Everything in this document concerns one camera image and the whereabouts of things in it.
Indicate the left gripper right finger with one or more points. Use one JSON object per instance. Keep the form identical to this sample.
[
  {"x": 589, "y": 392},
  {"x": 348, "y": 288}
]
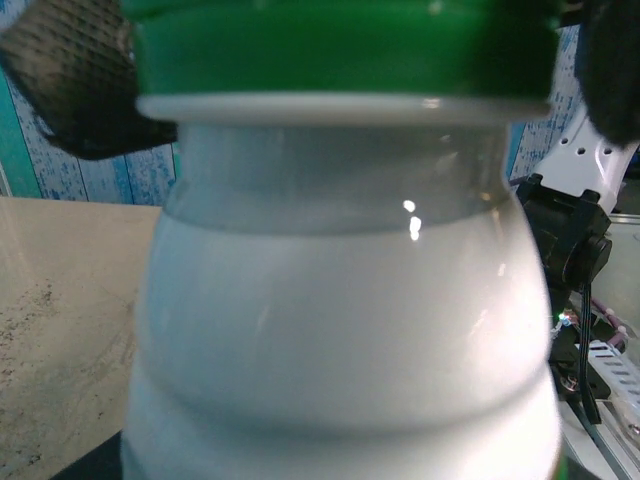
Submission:
[{"x": 575, "y": 475}]

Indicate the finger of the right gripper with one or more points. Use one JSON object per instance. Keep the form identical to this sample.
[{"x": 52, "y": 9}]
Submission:
[
  {"x": 75, "y": 80},
  {"x": 615, "y": 65}
]

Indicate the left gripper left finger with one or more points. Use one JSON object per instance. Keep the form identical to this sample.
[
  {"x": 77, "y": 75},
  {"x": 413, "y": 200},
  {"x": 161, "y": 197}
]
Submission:
[{"x": 105, "y": 465}]

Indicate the green bottle cap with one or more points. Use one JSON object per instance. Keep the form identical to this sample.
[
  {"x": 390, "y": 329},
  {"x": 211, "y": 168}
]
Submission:
[{"x": 340, "y": 55}]

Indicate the white milk bottle green label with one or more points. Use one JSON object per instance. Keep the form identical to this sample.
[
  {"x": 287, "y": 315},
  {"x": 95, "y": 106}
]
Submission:
[{"x": 340, "y": 300}]

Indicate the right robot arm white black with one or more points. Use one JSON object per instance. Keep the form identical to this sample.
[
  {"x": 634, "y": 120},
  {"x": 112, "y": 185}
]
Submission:
[{"x": 575, "y": 155}]

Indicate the small LED circuit board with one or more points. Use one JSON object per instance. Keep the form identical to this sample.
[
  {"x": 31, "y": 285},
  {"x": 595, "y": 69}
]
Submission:
[{"x": 564, "y": 319}]

